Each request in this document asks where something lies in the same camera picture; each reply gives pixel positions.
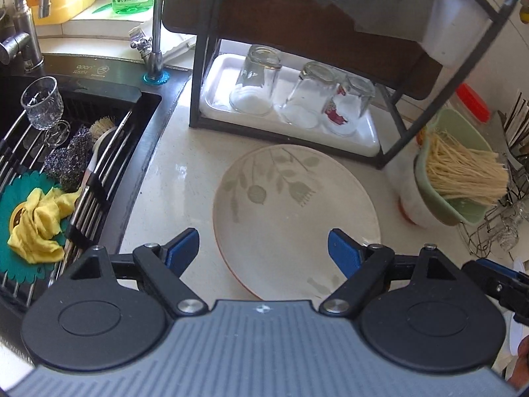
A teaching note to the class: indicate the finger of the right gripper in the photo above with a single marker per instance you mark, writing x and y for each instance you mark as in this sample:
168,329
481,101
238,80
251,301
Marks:
508,287

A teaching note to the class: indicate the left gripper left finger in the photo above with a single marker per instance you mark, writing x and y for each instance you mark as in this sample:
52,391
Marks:
161,268

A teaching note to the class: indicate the wire glass holder rack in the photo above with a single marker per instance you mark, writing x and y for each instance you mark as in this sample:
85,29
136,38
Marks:
499,231

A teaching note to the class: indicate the slim chrome water tap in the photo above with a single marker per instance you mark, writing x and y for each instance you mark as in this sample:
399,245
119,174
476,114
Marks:
150,49

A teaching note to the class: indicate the white ceramic bowl orange base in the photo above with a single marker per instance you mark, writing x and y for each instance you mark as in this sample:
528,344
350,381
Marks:
400,174

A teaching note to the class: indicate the dish brush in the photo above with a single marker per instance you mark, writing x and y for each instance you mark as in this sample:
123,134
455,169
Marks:
101,131

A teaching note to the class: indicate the small crystal glass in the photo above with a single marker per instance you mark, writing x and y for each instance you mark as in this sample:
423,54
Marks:
43,103

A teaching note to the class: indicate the clear upturned glass middle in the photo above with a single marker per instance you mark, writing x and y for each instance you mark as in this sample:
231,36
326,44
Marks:
314,89

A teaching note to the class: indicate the green colander basket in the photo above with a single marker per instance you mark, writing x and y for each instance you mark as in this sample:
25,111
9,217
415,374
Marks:
450,212

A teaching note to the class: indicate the clear glass with red print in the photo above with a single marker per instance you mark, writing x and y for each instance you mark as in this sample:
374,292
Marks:
349,104

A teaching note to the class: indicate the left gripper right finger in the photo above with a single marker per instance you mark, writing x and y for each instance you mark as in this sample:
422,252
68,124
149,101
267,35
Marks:
364,268

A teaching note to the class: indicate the green silicone mat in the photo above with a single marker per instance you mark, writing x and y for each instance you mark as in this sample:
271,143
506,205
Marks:
12,202

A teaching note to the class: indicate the black metal dish rack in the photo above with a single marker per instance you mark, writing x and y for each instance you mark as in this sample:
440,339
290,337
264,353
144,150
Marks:
199,119

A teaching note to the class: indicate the steel wool scrubber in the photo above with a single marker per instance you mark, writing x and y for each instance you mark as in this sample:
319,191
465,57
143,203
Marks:
67,165

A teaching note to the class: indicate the red lid glass jar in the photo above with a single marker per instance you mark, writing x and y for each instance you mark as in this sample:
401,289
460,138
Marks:
467,99

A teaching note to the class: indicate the yellow cloth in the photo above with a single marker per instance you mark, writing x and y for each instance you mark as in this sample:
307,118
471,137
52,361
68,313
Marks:
33,239

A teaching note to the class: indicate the brown wooden cutting board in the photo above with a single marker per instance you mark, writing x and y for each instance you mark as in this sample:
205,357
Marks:
307,29

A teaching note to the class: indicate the chrome kitchen faucet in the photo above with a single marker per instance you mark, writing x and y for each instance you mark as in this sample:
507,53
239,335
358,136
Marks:
24,41

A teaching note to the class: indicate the person right hand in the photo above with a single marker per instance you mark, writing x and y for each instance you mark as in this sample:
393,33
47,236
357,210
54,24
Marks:
520,375

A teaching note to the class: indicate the clear upturned glass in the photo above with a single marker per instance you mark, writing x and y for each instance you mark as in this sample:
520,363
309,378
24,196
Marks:
256,81
314,89

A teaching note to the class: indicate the floral ceramic plate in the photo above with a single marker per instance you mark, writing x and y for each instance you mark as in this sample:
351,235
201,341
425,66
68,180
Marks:
272,215

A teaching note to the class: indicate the clear upturned glass left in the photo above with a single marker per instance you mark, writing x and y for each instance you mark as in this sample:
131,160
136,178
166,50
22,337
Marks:
256,81

